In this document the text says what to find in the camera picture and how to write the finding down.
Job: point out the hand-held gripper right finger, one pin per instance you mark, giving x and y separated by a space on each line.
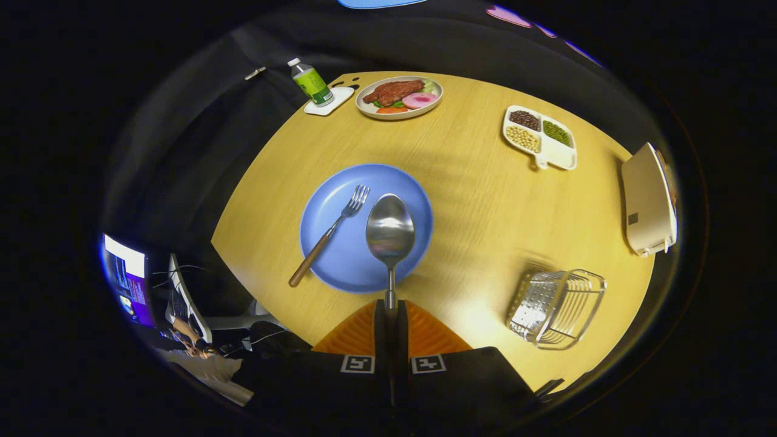
402 340

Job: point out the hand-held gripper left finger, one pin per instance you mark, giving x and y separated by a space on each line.
381 340

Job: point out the metal spoon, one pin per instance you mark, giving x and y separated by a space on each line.
390 224

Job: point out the blue round plate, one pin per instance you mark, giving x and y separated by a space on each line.
346 261

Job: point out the white oval food plate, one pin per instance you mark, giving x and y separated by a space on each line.
397 115

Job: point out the pink ham slice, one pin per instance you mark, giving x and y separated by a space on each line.
419 100

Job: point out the white divided bean dish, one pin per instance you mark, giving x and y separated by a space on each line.
561 159

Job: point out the white square coaster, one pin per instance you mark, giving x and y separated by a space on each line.
343 97

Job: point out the brown steak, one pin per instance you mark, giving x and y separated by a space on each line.
391 91

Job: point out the computer monitor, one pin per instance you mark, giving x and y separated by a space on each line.
127 279

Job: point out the green label plastic bottle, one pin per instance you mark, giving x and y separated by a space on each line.
312 85

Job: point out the white toaster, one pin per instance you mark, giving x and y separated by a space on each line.
646 200

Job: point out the silver clip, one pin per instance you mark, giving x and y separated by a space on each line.
255 73

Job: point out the white frame office chair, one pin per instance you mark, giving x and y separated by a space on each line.
194 315

